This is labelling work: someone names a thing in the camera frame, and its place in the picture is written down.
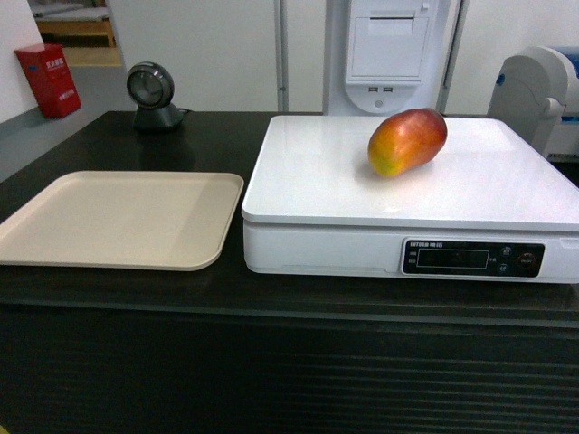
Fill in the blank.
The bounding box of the black checkout counter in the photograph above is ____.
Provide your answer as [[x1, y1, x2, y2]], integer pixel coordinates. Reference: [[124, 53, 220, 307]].
[[0, 110, 579, 434]]

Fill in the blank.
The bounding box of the red fire extinguisher box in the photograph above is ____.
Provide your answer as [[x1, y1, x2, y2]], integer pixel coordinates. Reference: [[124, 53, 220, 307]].
[[14, 43, 81, 118]]

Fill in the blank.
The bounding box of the dark red mango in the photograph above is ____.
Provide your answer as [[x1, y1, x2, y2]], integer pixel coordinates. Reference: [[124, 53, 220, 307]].
[[367, 108, 448, 177]]

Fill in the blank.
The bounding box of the white blue machine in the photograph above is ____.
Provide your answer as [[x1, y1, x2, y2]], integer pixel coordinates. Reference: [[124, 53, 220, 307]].
[[488, 46, 578, 163]]

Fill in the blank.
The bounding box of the white checkout scale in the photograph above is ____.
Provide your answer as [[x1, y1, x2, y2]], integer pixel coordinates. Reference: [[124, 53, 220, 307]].
[[242, 116, 578, 284]]

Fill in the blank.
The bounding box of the white receipt printer kiosk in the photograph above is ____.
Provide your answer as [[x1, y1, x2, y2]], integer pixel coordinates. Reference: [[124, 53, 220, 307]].
[[323, 0, 463, 117]]

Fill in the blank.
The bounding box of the black barcode scanner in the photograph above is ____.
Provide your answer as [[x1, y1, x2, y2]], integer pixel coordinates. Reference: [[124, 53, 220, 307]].
[[126, 61, 185, 133]]

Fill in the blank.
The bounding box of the beige plastic tray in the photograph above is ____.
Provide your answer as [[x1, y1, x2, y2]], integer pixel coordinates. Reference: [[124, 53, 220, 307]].
[[1, 171, 243, 271]]

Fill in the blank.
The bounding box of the wooden pallet stack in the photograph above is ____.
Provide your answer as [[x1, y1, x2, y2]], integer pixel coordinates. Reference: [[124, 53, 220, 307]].
[[28, 1, 116, 47]]

